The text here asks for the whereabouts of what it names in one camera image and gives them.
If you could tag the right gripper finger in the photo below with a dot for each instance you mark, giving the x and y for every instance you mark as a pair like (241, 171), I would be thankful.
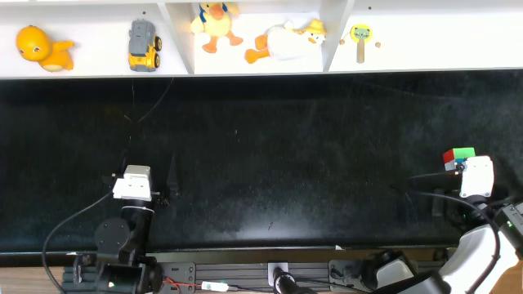
(438, 202)

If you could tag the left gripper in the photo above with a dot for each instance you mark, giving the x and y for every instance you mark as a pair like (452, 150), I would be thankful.
(159, 198)

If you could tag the many-coloured puzzle cube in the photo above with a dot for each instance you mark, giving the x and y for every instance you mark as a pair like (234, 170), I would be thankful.
(459, 154)

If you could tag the grey and yellow toy truck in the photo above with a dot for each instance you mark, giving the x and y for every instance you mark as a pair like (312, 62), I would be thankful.
(142, 41)

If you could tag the yellow rubber duck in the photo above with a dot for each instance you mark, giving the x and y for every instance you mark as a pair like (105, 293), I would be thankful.
(34, 45)

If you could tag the yellow rattle drum toy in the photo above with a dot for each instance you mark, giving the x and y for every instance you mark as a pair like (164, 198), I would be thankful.
(361, 33)

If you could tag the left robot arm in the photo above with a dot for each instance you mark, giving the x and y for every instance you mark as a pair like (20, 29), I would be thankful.
(112, 236)

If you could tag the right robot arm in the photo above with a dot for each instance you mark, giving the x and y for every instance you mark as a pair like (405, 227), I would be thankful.
(474, 253)

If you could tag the yellow plush duck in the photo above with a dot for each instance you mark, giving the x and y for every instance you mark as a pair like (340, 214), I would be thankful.
(216, 26)

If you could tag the white shelf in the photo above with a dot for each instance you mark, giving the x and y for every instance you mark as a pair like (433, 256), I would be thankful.
(429, 41)

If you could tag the white plush duck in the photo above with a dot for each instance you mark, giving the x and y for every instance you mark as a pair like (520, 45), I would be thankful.
(290, 43)

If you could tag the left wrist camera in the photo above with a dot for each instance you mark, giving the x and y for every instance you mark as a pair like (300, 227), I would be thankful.
(132, 183)

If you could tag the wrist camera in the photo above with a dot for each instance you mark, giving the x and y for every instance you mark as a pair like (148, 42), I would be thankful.
(477, 179)
(132, 183)

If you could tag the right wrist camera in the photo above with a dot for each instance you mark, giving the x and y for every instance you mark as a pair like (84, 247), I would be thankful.
(477, 179)

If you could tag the mounting rail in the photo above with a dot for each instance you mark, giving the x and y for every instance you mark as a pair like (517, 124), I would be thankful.
(245, 271)

